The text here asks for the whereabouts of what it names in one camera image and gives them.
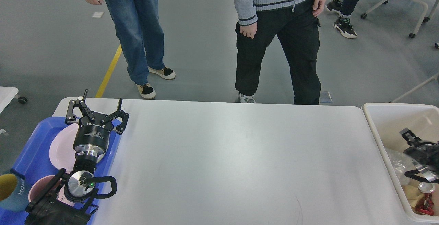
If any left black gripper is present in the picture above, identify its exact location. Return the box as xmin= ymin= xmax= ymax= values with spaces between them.
xmin=65 ymin=90 xmax=130 ymax=157

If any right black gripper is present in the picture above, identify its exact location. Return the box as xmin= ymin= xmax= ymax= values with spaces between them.
xmin=399 ymin=128 xmax=439 ymax=184

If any large foil sheet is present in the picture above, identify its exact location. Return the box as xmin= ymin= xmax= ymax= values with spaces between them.
xmin=385 ymin=148 xmax=415 ymax=186

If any pink plate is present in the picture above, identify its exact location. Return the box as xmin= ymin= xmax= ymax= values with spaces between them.
xmin=49 ymin=124 xmax=108 ymax=173

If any crushed red can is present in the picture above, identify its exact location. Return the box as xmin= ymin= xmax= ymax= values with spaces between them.
xmin=415 ymin=182 xmax=435 ymax=216

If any pink mug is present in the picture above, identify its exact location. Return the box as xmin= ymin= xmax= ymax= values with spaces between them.
xmin=28 ymin=175 xmax=75 ymax=206

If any dark teal mug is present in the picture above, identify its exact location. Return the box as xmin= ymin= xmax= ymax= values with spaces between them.
xmin=0 ymin=173 xmax=28 ymax=212

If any brown paper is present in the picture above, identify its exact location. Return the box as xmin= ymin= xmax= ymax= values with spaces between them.
xmin=402 ymin=185 xmax=423 ymax=210

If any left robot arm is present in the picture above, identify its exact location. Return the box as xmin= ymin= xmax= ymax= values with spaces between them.
xmin=24 ymin=90 xmax=130 ymax=225

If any beige plastic bin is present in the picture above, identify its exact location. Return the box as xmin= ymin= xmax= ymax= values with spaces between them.
xmin=362 ymin=103 xmax=439 ymax=225

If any blue plastic tray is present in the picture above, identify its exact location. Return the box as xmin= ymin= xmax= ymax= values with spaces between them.
xmin=0 ymin=117 xmax=122 ymax=225

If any white side table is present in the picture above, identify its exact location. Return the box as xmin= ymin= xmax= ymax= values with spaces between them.
xmin=0 ymin=86 xmax=19 ymax=113

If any right floor plate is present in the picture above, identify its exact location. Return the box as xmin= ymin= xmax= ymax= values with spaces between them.
xmin=319 ymin=91 xmax=333 ymax=103

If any person in blue jeans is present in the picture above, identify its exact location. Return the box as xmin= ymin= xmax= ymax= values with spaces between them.
xmin=86 ymin=0 xmax=176 ymax=99

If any person in grey sweater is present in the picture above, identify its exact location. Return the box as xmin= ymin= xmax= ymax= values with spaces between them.
xmin=234 ymin=0 xmax=326 ymax=105

